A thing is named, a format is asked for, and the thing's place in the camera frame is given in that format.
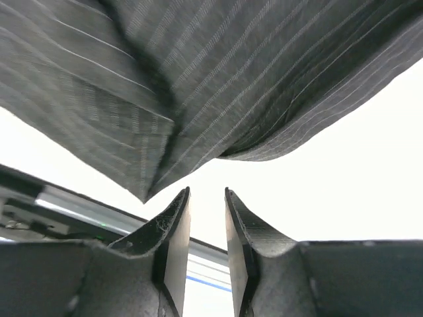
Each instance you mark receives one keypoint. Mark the dark grey pinstripe shirt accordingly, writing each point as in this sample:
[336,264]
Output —
[146,92]

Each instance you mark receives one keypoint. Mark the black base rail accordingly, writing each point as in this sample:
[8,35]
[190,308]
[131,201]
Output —
[28,191]

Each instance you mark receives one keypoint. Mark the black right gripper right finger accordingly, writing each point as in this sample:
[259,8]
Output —
[274,275]

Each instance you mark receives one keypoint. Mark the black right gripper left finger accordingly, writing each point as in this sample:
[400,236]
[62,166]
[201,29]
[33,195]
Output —
[140,274]

